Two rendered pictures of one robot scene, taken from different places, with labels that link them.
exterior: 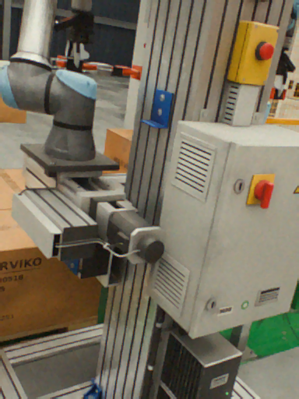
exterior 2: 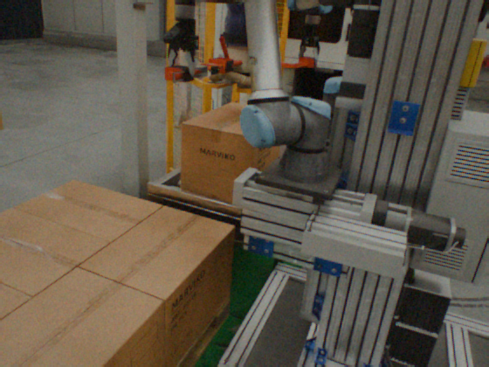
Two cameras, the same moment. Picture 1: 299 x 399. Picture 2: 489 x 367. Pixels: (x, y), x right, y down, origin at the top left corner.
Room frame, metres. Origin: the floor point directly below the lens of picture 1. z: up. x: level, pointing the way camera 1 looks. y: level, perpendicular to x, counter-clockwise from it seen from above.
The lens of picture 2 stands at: (0.48, 1.03, 1.50)
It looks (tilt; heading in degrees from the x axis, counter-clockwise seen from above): 23 degrees down; 327
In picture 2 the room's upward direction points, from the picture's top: 5 degrees clockwise
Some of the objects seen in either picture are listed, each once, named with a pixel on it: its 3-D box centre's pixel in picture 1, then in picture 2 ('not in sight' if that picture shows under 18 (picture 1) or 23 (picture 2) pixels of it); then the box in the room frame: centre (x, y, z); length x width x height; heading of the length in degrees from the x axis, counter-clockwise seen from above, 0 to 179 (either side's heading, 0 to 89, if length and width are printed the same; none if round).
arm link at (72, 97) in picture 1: (73, 97); (306, 121); (1.35, 0.26, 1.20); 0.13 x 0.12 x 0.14; 89
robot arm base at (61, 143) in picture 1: (71, 137); (303, 158); (1.35, 0.25, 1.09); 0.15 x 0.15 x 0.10
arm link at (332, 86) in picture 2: not in sight; (340, 94); (1.64, -0.15, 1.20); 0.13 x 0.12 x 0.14; 73
